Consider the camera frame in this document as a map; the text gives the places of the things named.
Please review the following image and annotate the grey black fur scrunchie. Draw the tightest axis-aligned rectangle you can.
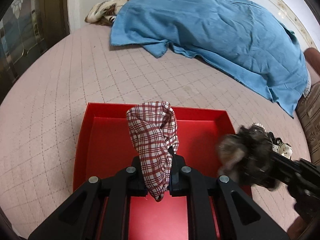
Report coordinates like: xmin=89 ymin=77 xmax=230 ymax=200
xmin=217 ymin=124 xmax=280 ymax=191

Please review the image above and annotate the red white plaid scrunchie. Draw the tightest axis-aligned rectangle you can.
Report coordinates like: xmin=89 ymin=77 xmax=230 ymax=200
xmin=126 ymin=101 xmax=179 ymax=202

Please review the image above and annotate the white floral scrunchie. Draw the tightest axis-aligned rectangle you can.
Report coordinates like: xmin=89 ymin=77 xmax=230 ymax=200
xmin=253 ymin=123 xmax=293 ymax=159

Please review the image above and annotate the brown striped pillow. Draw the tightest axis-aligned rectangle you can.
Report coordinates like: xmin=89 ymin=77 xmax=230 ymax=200
xmin=296 ymin=82 xmax=320 ymax=166

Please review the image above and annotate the red cardboard tray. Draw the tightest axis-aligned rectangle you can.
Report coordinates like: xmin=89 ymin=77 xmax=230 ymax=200
xmin=73 ymin=103 xmax=235 ymax=239

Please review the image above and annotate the pink quilted mattress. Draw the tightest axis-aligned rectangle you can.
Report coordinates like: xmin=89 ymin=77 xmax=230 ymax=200
xmin=1 ymin=25 xmax=310 ymax=237

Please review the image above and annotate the maroon headboard cushion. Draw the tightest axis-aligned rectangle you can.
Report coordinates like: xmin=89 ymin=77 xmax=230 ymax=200
xmin=304 ymin=47 xmax=320 ymax=75

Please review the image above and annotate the blue cloth blanket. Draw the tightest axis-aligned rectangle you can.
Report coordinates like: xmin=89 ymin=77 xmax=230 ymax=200
xmin=110 ymin=0 xmax=309 ymax=115

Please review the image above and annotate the brown wooden glass door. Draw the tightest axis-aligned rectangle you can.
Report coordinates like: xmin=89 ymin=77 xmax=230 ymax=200
xmin=1 ymin=0 xmax=70 ymax=100

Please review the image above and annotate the brown white floral blanket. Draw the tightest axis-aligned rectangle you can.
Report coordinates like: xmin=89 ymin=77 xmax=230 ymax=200
xmin=85 ymin=0 xmax=130 ymax=26

